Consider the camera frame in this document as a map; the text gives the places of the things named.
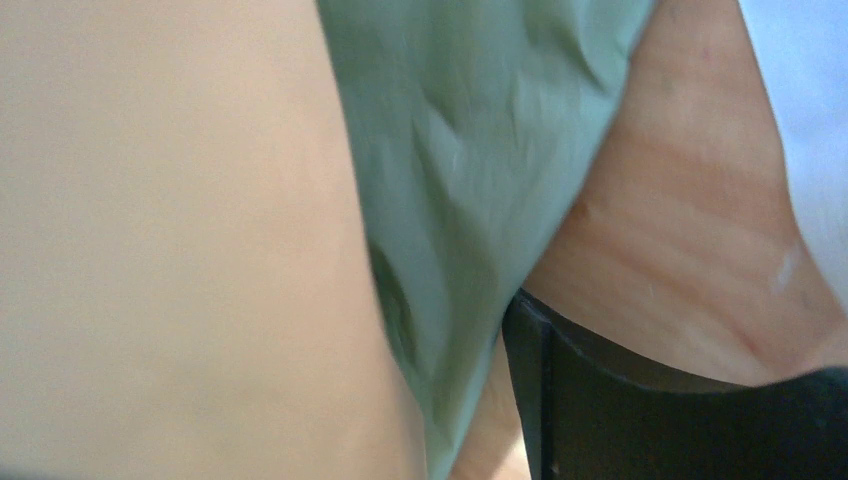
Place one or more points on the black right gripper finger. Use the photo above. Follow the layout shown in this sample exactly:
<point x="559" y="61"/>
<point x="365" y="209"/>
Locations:
<point x="592" y="409"/>

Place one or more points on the green and peach wrapping paper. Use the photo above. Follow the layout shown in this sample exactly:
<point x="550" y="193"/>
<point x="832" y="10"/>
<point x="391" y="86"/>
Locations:
<point x="276" y="239"/>

